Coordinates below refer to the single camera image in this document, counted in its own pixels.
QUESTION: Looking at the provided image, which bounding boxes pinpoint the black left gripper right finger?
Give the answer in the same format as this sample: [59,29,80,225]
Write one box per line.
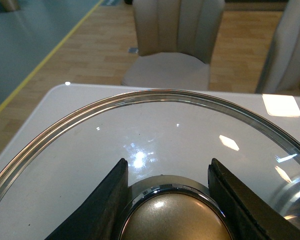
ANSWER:
[208,158,300,240]

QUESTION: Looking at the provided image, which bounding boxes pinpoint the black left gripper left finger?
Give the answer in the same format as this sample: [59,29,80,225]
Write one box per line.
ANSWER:
[47,158,129,240]

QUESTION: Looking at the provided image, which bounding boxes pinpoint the glass pot lid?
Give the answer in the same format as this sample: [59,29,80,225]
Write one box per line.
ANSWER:
[0,85,300,240]

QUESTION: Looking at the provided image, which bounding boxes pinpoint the beige chair right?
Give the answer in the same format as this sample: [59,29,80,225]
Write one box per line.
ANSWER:
[255,0,300,96]

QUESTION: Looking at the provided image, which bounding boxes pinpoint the beige chair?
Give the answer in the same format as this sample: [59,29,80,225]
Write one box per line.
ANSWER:
[255,0,300,96]
[121,0,225,91]

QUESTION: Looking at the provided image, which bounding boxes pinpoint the beige chair left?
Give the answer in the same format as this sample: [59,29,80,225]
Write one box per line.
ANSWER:
[121,0,225,91]

